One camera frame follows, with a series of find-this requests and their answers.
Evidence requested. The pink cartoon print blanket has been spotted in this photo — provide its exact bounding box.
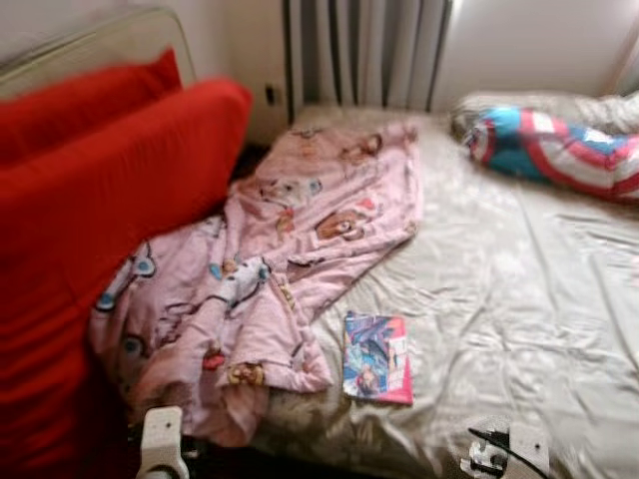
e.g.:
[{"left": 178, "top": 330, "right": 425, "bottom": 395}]
[{"left": 88, "top": 120, "right": 423, "bottom": 448}]

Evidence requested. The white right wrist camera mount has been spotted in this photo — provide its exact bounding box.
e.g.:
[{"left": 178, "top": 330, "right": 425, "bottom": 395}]
[{"left": 504, "top": 422, "right": 551, "bottom": 479}]

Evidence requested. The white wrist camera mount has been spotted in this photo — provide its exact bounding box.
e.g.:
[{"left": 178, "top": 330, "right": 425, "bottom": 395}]
[
  {"left": 504, "top": 422, "right": 551, "bottom": 479},
  {"left": 138, "top": 405, "right": 189, "bottom": 479}
]

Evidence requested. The bed with beige floral sheet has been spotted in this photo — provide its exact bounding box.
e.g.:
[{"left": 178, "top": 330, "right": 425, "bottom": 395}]
[{"left": 250, "top": 105, "right": 639, "bottom": 479}]

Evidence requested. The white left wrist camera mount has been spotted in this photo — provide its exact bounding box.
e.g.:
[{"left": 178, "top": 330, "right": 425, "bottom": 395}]
[{"left": 138, "top": 405, "right": 189, "bottom": 479}]

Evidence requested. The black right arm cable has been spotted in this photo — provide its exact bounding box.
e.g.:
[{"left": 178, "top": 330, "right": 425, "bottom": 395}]
[{"left": 469, "top": 427, "right": 548, "bottom": 479}]

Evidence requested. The colourful comic book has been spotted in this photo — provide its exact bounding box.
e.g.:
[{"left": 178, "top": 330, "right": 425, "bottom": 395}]
[{"left": 342, "top": 311, "right": 413, "bottom": 405}]

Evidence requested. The red sofa cushion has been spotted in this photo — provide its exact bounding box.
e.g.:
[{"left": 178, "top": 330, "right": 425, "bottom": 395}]
[
  {"left": 0, "top": 80, "right": 253, "bottom": 479},
  {"left": 0, "top": 50, "right": 183, "bottom": 166}
]

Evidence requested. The red white blue bolster pillow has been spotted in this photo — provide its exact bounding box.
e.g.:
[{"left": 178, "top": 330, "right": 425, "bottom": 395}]
[{"left": 464, "top": 105, "right": 639, "bottom": 204}]

